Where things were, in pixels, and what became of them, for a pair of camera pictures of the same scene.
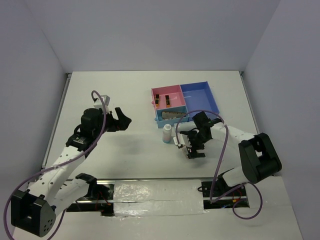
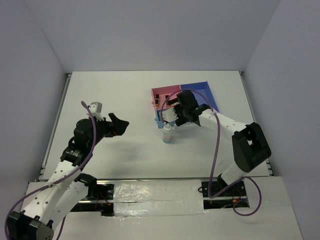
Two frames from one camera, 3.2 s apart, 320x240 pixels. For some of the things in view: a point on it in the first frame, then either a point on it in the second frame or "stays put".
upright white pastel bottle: [167, 133] stays put
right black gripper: [194, 154] to [181, 120]
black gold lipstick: [156, 100] stays put
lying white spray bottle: [184, 126] stays put
